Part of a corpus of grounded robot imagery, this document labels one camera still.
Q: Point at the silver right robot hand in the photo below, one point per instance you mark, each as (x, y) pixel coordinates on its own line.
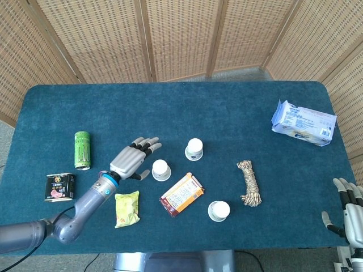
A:
(354, 218)

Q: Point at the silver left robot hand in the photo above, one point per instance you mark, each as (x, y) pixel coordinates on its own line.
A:
(127, 161)

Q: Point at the white cup blue-green flower print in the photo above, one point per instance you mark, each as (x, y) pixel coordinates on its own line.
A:
(161, 170)

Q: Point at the white cup large blue flower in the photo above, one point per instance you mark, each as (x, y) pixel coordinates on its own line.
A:
(194, 148)

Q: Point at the white cup green fern print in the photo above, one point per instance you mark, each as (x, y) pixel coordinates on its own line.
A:
(218, 211)

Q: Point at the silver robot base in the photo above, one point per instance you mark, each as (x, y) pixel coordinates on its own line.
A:
(170, 263)

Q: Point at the green energy drink can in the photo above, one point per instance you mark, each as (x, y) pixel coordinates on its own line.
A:
(82, 150)

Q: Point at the yellow-green snack bag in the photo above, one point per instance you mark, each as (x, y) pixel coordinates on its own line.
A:
(127, 209)

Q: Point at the orange and maroon cardboard box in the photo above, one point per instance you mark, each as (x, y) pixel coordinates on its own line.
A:
(181, 195)

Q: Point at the blue felt table cover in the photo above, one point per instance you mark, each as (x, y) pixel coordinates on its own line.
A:
(170, 113)

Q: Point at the black luncheon meat tin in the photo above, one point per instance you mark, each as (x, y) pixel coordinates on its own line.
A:
(59, 187)

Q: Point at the blue-white tissue pack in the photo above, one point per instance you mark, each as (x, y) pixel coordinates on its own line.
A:
(303, 123)

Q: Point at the woven bamboo folding screen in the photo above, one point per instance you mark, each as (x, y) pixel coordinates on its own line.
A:
(181, 34)

